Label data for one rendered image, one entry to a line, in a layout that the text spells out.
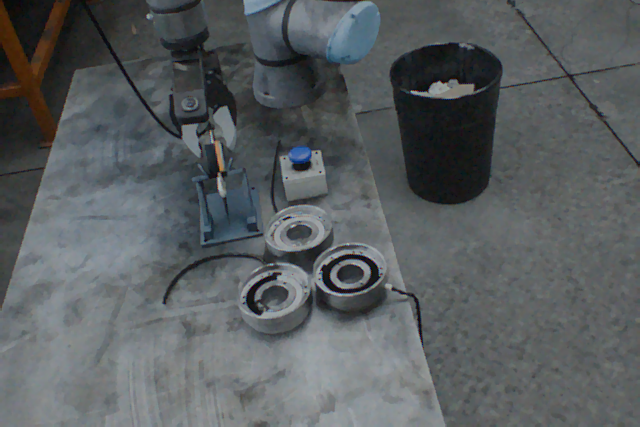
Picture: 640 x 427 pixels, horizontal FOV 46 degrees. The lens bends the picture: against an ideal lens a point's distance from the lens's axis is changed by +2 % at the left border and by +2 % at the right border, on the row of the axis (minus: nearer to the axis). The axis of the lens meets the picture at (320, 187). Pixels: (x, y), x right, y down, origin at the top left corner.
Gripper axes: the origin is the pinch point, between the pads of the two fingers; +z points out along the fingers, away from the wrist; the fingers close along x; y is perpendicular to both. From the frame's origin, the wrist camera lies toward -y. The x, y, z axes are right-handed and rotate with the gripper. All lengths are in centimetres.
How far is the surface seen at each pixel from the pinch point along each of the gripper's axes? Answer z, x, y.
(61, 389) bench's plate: 11.8, 23.8, -31.6
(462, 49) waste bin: 51, -71, 107
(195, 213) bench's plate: 11.9, 5.9, 0.1
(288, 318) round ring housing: 8.7, -7.5, -30.1
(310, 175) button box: 7.4, -14.3, -1.3
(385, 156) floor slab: 92, -44, 114
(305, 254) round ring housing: 8.9, -11.2, -18.3
